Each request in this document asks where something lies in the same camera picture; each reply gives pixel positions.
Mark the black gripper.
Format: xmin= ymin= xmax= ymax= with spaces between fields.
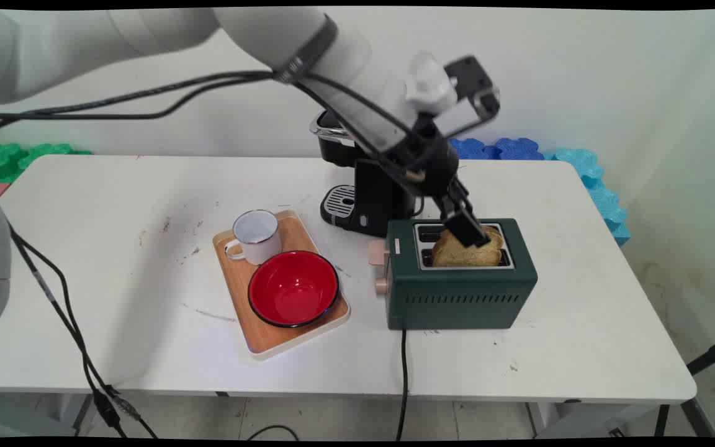
xmin=402 ymin=121 xmax=492 ymax=249

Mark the brown toast slice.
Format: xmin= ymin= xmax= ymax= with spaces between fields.
xmin=430 ymin=226 xmax=505 ymax=269

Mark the beige toaster lever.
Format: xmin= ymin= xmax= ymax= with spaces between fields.
xmin=368 ymin=238 xmax=391 ymax=268

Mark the dark blue foam mat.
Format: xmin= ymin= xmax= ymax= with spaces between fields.
xmin=449 ymin=137 xmax=546 ymax=161

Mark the dark green toaster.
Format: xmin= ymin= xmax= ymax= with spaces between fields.
xmin=369 ymin=217 xmax=539 ymax=332

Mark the black coffee machine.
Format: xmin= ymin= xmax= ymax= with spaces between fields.
xmin=309 ymin=110 xmax=423 ymax=238

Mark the light blue foam mat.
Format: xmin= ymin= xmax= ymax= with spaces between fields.
xmin=542 ymin=147 xmax=632 ymax=247

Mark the red bowl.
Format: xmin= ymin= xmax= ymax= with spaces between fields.
xmin=247 ymin=250 xmax=340 ymax=329

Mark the white enamel mug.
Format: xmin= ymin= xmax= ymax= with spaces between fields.
xmin=224 ymin=209 xmax=282 ymax=266

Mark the wooden serving tray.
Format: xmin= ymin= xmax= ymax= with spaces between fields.
xmin=212 ymin=209 xmax=351 ymax=361

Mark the black tripod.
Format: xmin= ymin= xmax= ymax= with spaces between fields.
xmin=654 ymin=334 xmax=715 ymax=439

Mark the green foam mat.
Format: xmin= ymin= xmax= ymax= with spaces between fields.
xmin=0 ymin=142 xmax=92 ymax=185

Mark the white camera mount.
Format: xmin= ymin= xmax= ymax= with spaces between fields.
xmin=405 ymin=52 xmax=459 ymax=117

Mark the black toaster power cable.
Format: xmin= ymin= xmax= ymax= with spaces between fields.
xmin=395 ymin=328 xmax=410 ymax=442

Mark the black velcro strap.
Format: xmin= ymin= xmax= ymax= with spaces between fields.
xmin=272 ymin=14 xmax=340 ymax=86

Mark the black floor cable loop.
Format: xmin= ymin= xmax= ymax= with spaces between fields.
xmin=245 ymin=424 xmax=300 ymax=442

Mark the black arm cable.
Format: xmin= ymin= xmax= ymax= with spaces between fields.
xmin=0 ymin=73 xmax=426 ymax=184
xmin=0 ymin=70 xmax=434 ymax=182

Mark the black base cable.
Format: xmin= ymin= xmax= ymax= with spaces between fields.
xmin=7 ymin=225 xmax=130 ymax=440
xmin=0 ymin=173 xmax=160 ymax=440

